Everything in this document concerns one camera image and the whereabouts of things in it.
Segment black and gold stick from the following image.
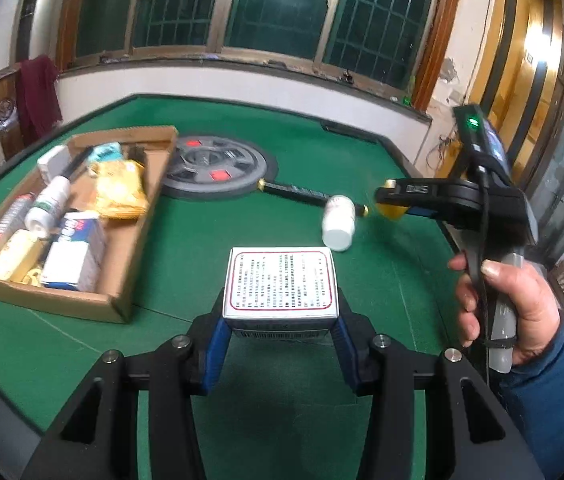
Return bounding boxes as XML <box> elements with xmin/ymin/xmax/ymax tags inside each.
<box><xmin>257</xmin><ymin>178</ymin><xmax>370</xmax><ymax>218</ymax></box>

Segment yellow round tin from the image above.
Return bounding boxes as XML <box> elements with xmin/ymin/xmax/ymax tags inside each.
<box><xmin>375</xmin><ymin>192</ymin><xmax>411</xmax><ymax>222</ymax></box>

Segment grey weight plate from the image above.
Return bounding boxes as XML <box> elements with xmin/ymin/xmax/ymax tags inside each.
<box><xmin>161</xmin><ymin>134</ymin><xmax>279</xmax><ymax>202</ymax></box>

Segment person's right forearm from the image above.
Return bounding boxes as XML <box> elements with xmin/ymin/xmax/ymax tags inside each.
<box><xmin>492</xmin><ymin>317</ymin><xmax>564</xmax><ymax>480</ymax></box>

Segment standing air conditioner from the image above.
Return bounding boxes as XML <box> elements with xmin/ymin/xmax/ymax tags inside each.
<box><xmin>9</xmin><ymin>0</ymin><xmax>70</xmax><ymax>68</ymax></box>

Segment person's right hand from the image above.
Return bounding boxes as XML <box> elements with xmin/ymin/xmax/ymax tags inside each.
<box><xmin>448</xmin><ymin>252</ymin><xmax>563</xmax><ymax>367</ymax></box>

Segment maroon cloth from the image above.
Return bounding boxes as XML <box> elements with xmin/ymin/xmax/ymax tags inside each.
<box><xmin>14</xmin><ymin>55</ymin><xmax>65</xmax><ymax>146</ymax></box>

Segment white tube with green band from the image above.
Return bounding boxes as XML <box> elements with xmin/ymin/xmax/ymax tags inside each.
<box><xmin>24</xmin><ymin>176</ymin><xmax>73</xmax><ymax>238</ymax></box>

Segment cardboard box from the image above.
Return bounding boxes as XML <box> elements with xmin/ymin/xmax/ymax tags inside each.
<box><xmin>0</xmin><ymin>125</ymin><xmax>179</xmax><ymax>325</ymax></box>

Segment red and grey box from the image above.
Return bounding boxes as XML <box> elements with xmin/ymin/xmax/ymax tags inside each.
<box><xmin>0</xmin><ymin>192</ymin><xmax>35</xmax><ymax>261</ymax></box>

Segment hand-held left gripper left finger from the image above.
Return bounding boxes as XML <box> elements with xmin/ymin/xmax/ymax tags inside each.
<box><xmin>22</xmin><ymin>287</ymin><xmax>235</xmax><ymax>480</ymax></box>

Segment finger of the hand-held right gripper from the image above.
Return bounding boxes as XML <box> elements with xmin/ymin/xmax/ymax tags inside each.
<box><xmin>402</xmin><ymin>204</ymin><xmax>444</xmax><ymax>221</ymax></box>
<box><xmin>374</xmin><ymin>179</ymin><xmax>455</xmax><ymax>206</ymax></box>

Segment teal packet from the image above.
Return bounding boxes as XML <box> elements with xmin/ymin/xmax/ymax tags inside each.
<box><xmin>87</xmin><ymin>142</ymin><xmax>124</xmax><ymax>165</ymax></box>

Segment white pill bottle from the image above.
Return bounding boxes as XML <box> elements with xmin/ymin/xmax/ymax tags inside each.
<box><xmin>321</xmin><ymin>195</ymin><xmax>357</xmax><ymax>252</ymax></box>

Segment grey box with barcode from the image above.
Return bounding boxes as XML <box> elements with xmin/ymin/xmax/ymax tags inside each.
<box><xmin>222</xmin><ymin>246</ymin><xmax>340</xmax><ymax>342</ymax></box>

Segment barred window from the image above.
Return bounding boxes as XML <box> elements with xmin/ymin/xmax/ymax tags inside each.
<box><xmin>57</xmin><ymin>0</ymin><xmax>463</xmax><ymax>106</ymax></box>

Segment pale yellow pouch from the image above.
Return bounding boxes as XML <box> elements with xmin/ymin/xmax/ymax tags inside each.
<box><xmin>0</xmin><ymin>229</ymin><xmax>45</xmax><ymax>282</ymax></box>

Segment white and blue box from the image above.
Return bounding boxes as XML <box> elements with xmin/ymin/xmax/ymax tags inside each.
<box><xmin>39</xmin><ymin>210</ymin><xmax>109</xmax><ymax>293</ymax></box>

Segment yellow snack packet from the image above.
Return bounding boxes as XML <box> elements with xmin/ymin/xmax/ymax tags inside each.
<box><xmin>93</xmin><ymin>159</ymin><xmax>150</xmax><ymax>221</ymax></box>

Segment gold wooden door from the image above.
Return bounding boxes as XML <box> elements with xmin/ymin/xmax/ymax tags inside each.
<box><xmin>467</xmin><ymin>0</ymin><xmax>563</xmax><ymax>161</ymax></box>

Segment black pen with blue tip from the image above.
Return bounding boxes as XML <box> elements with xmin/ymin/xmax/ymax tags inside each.
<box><xmin>54</xmin><ymin>146</ymin><xmax>94</xmax><ymax>181</ymax></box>

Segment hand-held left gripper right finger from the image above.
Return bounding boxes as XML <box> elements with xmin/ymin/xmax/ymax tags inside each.
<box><xmin>329</xmin><ymin>287</ymin><xmax>545</xmax><ymax>480</ymax></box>

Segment wall cables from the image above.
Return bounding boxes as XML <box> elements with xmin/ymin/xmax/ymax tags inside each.
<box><xmin>427</xmin><ymin>125</ymin><xmax>463</xmax><ymax>171</ymax></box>

